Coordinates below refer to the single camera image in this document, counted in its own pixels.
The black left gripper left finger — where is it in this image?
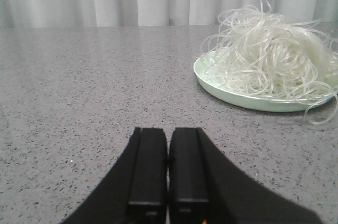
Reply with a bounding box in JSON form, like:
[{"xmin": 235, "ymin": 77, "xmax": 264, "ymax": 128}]
[{"xmin": 64, "ymin": 127, "xmax": 167, "ymax": 223}]

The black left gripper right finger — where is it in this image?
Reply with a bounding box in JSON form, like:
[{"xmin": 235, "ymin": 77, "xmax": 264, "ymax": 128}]
[{"xmin": 169, "ymin": 127, "xmax": 321, "ymax": 223}]

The white vermicelli noodle bundle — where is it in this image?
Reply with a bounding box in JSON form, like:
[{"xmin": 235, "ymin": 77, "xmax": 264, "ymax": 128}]
[{"xmin": 199, "ymin": 0, "xmax": 337, "ymax": 125}]

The light green round plate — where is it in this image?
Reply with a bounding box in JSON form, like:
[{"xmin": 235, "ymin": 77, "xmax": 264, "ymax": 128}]
[{"xmin": 193, "ymin": 50, "xmax": 338, "ymax": 113}]

